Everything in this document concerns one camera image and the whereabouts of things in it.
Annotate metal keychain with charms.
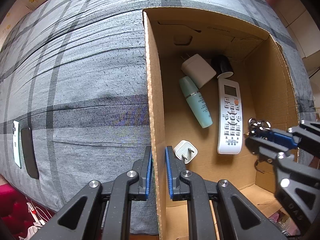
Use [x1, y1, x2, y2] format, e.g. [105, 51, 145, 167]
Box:
[244, 118, 271, 138]

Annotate white air conditioner remote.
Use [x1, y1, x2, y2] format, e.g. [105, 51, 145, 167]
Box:
[217, 78, 243, 154]

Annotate brown cardboard box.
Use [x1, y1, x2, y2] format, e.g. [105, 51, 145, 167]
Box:
[143, 8, 299, 239]

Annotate dark glossy round ball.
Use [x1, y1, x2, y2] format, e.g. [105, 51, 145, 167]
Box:
[210, 54, 234, 79]

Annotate red tufted upholstery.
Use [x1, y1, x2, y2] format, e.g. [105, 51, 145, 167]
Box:
[1, 177, 55, 239]

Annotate small white plug charger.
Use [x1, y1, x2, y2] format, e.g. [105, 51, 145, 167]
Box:
[173, 140, 198, 164]

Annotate black smartphone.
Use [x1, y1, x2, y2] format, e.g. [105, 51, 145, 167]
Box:
[21, 127, 40, 179]

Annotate grey plaid bed sheet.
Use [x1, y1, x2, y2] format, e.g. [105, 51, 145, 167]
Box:
[1, 0, 316, 236]

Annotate cream cabinet doors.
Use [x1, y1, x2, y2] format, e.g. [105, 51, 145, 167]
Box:
[274, 0, 319, 81]

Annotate white green smartphone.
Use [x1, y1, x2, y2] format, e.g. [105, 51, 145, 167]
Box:
[12, 120, 21, 168]

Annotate light teal cosmetic bottle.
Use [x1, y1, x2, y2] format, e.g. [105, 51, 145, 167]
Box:
[179, 76, 213, 128]

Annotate large white power adapter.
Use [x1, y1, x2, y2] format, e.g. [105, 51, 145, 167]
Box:
[181, 54, 216, 88]

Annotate white charging cable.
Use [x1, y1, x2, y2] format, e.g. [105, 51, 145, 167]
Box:
[26, 200, 54, 228]

